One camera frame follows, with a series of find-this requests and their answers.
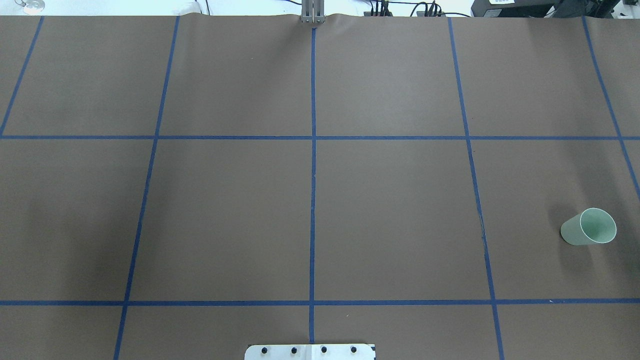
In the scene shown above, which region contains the light green cup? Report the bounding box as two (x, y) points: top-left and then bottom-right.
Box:
(560, 207), (618, 246)

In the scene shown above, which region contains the black device on desk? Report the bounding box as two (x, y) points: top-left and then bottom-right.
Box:
(471, 0), (594, 19)

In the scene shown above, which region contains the aluminium frame post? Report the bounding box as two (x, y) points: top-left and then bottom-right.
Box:
(299, 0), (326, 25)

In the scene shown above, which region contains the white pedestal column base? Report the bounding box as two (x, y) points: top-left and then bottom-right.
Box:
(244, 343), (377, 360)

